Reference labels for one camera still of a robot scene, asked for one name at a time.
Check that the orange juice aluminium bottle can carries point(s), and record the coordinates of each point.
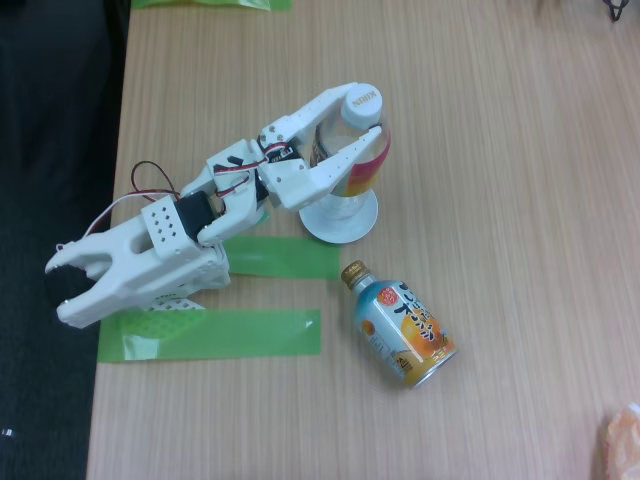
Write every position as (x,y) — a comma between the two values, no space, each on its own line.
(400,330)

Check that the orange plastic bag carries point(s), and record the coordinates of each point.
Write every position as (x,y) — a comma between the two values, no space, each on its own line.
(625,442)

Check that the clear plastic bottle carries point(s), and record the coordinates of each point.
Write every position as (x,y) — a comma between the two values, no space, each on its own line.
(362,104)

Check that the green plastic sheet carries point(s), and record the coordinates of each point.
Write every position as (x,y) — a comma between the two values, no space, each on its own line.
(280,4)

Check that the small white round plate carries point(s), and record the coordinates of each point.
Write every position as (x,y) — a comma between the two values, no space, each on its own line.
(340,236)

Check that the green tape strip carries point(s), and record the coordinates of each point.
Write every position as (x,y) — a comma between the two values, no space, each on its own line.
(280,256)
(250,332)

